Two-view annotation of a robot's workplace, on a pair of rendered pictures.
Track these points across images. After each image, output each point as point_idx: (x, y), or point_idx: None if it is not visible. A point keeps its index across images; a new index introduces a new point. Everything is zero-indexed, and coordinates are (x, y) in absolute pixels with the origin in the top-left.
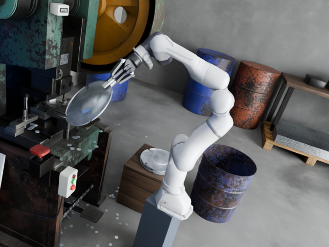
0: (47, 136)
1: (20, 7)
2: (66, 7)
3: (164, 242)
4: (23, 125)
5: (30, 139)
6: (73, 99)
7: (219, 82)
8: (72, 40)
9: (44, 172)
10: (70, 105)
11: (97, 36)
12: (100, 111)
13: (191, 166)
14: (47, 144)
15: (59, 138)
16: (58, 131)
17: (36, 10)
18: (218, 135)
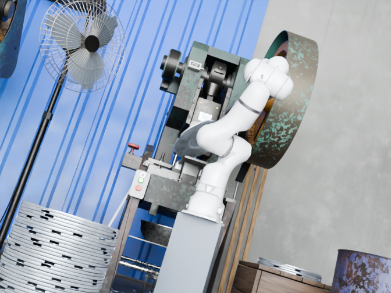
0: (161, 168)
1: (169, 63)
2: (198, 63)
3: (166, 265)
4: (155, 163)
5: (148, 165)
6: (202, 153)
7: (267, 63)
8: (219, 106)
9: (127, 164)
10: (195, 155)
11: None
12: (189, 129)
13: (203, 132)
14: (156, 172)
15: (172, 179)
16: (173, 171)
17: (184, 71)
18: (241, 101)
